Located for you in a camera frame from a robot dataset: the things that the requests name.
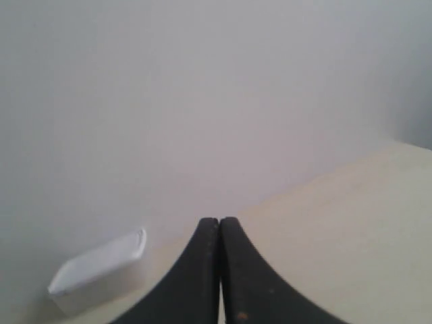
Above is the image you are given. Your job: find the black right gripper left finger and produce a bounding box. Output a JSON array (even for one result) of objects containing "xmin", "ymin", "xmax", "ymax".
[{"xmin": 113, "ymin": 218, "xmax": 219, "ymax": 324}]

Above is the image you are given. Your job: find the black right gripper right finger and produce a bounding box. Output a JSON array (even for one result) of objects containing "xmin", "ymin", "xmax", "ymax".
[{"xmin": 219, "ymin": 217, "xmax": 343, "ymax": 324}]

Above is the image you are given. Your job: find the white lidded plastic container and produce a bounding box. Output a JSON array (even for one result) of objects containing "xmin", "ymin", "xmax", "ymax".
[{"xmin": 47, "ymin": 228, "xmax": 148, "ymax": 316}]

